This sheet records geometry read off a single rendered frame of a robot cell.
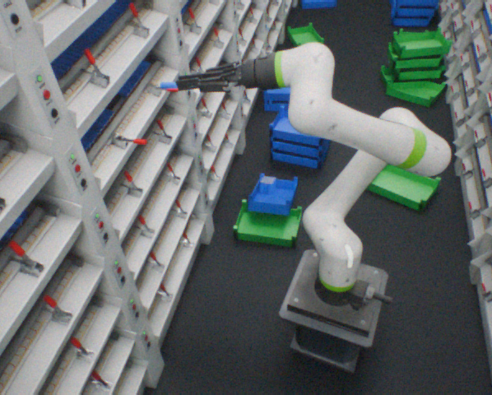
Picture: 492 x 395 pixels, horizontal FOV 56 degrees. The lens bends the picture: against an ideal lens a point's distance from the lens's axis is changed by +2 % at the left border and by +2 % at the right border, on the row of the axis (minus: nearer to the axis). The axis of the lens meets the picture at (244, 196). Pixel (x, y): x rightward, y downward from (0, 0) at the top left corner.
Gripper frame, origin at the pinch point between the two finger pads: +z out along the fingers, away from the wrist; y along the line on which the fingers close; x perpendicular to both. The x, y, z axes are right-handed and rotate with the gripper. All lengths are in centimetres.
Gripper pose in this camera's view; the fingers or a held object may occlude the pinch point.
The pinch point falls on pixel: (189, 81)
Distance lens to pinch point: 133.2
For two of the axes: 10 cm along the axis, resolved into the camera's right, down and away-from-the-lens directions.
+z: -9.4, 0.3, 3.5
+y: -2.3, 6.9, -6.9
